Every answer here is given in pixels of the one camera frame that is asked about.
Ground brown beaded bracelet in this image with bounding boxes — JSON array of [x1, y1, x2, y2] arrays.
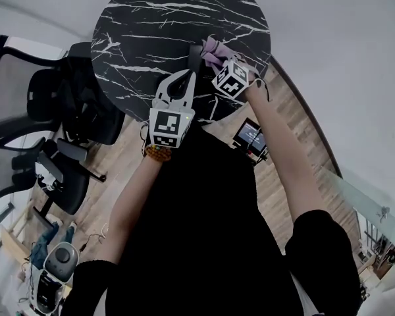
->
[[144, 144, 172, 163]]

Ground purple cloth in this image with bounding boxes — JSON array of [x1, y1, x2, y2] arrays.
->
[[200, 34, 238, 71]]

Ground person's right forearm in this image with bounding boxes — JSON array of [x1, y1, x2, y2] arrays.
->
[[245, 84, 314, 226]]

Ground black backpack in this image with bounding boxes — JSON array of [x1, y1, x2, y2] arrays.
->
[[25, 52, 126, 147]]

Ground thin black cable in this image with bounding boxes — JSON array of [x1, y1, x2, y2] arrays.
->
[[254, 76, 272, 103]]

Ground person's black clothing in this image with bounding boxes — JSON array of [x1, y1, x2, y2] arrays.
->
[[61, 123, 363, 316]]

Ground small black screen device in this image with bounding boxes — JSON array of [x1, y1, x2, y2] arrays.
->
[[231, 117, 269, 168]]

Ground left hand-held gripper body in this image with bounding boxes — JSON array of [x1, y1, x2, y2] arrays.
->
[[147, 97, 196, 150]]

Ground black metal railing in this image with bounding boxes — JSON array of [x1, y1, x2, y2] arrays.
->
[[361, 218, 386, 257]]

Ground light wooden board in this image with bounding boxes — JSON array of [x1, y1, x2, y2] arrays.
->
[[0, 223, 33, 260]]

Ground black rectangular device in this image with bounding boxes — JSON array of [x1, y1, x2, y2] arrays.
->
[[188, 43, 220, 82]]

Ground white plastic bag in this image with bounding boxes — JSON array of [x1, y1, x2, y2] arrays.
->
[[35, 161, 62, 192]]

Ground person's left forearm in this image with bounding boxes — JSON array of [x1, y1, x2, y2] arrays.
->
[[100, 156, 166, 267]]

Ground white and grey appliance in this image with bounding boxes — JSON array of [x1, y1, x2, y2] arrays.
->
[[28, 241, 80, 314]]

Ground black mesh office chair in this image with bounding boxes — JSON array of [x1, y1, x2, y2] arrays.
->
[[0, 136, 108, 221], [0, 43, 126, 147]]

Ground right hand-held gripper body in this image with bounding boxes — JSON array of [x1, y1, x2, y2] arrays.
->
[[211, 57, 251, 101]]

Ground metal door handle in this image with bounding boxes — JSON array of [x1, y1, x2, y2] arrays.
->
[[375, 205, 391, 224]]

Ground frosted glass door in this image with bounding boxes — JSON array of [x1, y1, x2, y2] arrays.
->
[[321, 167, 395, 240]]

